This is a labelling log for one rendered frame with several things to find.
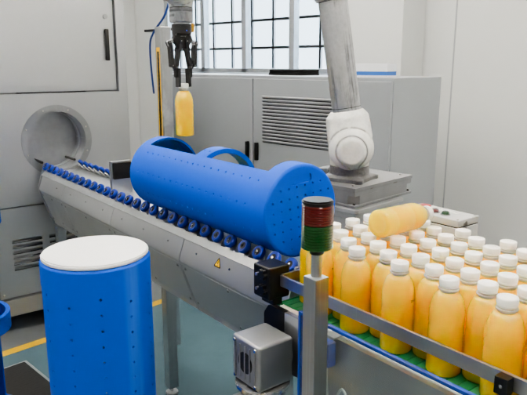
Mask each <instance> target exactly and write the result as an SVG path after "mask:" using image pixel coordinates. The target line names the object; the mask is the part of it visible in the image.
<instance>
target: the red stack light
mask: <svg viewBox="0 0 527 395"><path fill-rule="evenodd" d="M333 214H334V205H331V206H329V207H324V208H315V207H308V206H306V205H304V204H302V205H301V223H302V224H303V225H304V226H309V227H328V226H332V225H333V219H334V215H333Z"/></svg>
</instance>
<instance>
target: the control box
mask: <svg viewBox="0 0 527 395"><path fill-rule="evenodd" d="M431 207H432V208H438V209H439V212H434V215H433V217H432V219H429V220H430V221H431V225H430V226H440V227H441V228H442V233H448V234H453V235H454V237H455V229H457V228H465V229H468V230H471V236H477V234H478V217H479V216H476V215H472V214H469V213H465V212H458V211H455V210H451V209H447V208H441V207H437V206H433V205H432V206H431ZM442 209H443V210H447V211H449V215H443V214H442V211H443V210H442Z"/></svg>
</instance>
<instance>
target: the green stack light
mask: <svg viewBox="0 0 527 395"><path fill-rule="evenodd" d="M301 248H302V249H303V250H306V251H309V252H327V251H330V250H331V249H332V248H333V225H332V226H328V227H309V226H304V225H303V224H301Z"/></svg>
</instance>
